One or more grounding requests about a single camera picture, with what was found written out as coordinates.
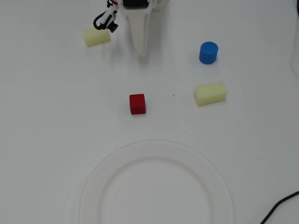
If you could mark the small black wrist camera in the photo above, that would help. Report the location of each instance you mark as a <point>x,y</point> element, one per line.
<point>113,27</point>

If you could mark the pale yellow rectangular block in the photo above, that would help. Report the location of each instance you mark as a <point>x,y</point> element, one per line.
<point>210,93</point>
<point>96,37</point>

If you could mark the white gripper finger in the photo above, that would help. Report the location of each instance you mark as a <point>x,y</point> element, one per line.
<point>139,30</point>
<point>148,28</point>

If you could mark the red cube block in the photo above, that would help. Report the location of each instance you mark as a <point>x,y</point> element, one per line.
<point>137,104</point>

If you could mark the white round plate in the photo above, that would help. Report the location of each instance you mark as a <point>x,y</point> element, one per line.
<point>98,177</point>

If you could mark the blue ribbed cylinder block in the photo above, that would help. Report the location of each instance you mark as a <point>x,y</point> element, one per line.
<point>208,53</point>

